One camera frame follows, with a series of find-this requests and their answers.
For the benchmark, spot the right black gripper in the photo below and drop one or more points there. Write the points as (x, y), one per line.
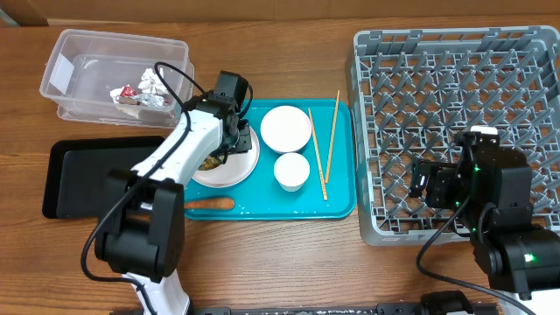
(438, 175)

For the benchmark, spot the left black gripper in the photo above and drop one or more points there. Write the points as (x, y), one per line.
(244, 142)

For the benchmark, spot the brown food scraps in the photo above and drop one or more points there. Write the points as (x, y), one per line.
(210, 163)

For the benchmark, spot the white medium bowl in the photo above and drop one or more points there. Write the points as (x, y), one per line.
(286, 129)

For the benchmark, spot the white cup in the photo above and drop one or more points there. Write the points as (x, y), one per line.
(291, 171)

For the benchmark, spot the white tissue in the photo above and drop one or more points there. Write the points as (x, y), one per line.
(150, 83)

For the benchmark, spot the red foil wrapper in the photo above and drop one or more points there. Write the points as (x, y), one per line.
(128, 95)

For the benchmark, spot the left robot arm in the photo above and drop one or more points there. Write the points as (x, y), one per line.
(141, 230)

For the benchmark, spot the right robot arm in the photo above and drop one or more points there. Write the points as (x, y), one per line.
(488, 190)

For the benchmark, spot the grey dishwasher rack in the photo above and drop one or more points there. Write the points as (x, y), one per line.
(410, 91)

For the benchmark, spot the large white plate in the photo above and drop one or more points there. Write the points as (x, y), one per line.
(237, 168)

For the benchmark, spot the orange carrot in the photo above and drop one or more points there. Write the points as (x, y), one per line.
(217, 204)

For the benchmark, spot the left wooden chopstick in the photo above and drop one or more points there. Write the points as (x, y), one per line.
(318, 158)

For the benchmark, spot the wooden chopstick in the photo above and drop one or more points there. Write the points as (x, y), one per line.
(333, 131)
(318, 158)

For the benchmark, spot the right wooden chopstick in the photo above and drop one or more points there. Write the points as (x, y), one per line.
(333, 131)

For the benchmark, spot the teal serving tray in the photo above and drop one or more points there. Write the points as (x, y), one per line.
(259, 197)

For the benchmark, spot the clear plastic storage bin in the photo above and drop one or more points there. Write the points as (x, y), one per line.
(87, 70)

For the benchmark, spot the black rectangular tray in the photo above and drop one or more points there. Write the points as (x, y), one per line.
(77, 169)

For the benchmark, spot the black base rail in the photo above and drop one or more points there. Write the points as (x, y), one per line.
(440, 302)

